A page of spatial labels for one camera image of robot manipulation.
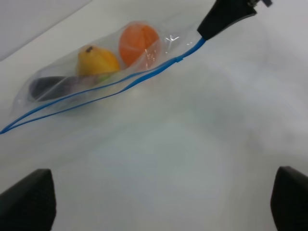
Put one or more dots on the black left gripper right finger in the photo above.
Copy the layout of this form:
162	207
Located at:
289	200

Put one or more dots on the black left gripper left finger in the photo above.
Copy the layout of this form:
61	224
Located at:
30	204

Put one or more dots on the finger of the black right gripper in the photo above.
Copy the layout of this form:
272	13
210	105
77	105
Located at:
223	14

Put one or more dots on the clear zip bag blue zipper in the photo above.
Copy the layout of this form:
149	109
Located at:
177	44

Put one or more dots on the orange fruit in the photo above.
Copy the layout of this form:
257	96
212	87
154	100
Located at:
139	44

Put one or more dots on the purple eggplant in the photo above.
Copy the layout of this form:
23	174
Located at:
50	88

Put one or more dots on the yellow pear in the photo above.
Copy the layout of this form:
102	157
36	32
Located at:
94	60

